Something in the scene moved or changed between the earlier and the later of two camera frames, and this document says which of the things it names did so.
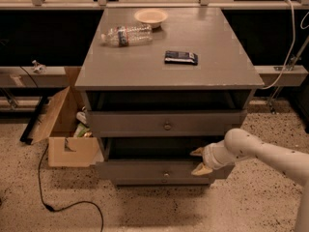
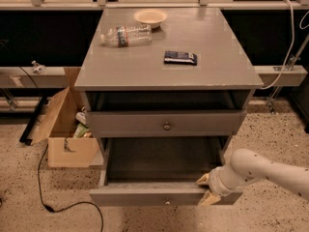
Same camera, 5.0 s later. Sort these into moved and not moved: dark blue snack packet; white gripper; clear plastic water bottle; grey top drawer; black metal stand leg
Moved: white gripper
Not moved: clear plastic water bottle; black metal stand leg; dark blue snack packet; grey top drawer
